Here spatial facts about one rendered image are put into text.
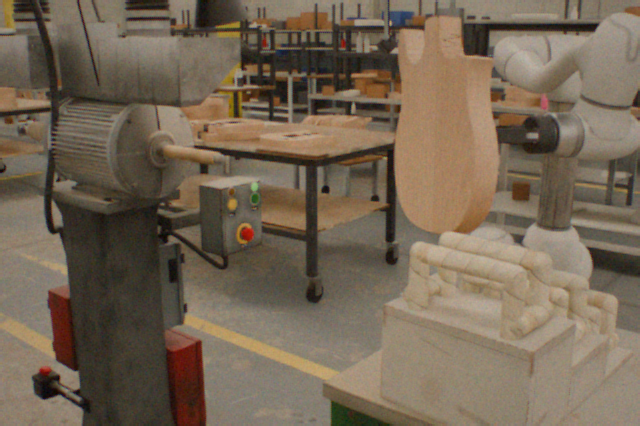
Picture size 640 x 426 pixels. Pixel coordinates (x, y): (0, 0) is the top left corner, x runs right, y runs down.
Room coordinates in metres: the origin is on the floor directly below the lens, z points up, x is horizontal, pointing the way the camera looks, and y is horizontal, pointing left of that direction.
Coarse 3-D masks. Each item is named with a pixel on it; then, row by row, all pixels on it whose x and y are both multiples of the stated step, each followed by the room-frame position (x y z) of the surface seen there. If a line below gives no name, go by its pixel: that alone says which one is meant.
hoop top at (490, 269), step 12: (420, 252) 1.02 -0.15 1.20; (432, 252) 1.01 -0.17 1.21; (444, 252) 1.00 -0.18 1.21; (456, 252) 0.99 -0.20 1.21; (432, 264) 1.01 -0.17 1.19; (444, 264) 0.99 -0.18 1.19; (456, 264) 0.98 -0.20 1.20; (468, 264) 0.96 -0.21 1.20; (480, 264) 0.95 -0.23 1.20; (492, 264) 0.94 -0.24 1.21; (504, 264) 0.93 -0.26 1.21; (480, 276) 0.95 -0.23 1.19; (492, 276) 0.94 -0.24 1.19; (504, 276) 0.92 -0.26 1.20; (516, 276) 0.91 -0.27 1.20
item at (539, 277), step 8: (536, 272) 0.97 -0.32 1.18; (544, 272) 0.97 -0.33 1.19; (536, 280) 0.97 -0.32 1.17; (544, 280) 0.97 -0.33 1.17; (528, 288) 0.99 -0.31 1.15; (536, 288) 0.97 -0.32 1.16; (544, 288) 0.97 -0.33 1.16; (528, 296) 0.98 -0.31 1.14; (536, 296) 0.97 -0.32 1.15; (544, 296) 0.97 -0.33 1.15; (528, 304) 0.98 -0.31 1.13
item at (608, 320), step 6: (606, 306) 1.21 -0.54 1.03; (612, 306) 1.20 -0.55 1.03; (606, 312) 1.21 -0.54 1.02; (612, 312) 1.20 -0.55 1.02; (606, 318) 1.21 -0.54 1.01; (612, 318) 1.20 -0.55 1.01; (606, 324) 1.21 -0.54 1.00; (612, 324) 1.20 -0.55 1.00; (600, 330) 1.21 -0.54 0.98; (606, 330) 1.20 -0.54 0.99; (612, 330) 1.21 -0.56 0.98
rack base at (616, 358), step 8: (608, 352) 1.20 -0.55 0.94; (616, 352) 1.20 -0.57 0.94; (624, 352) 1.20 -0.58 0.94; (632, 352) 1.20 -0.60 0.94; (608, 360) 1.16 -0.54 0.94; (616, 360) 1.16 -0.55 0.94; (624, 360) 1.17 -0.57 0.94; (608, 368) 1.13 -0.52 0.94; (616, 368) 1.14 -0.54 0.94; (608, 376) 1.11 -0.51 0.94
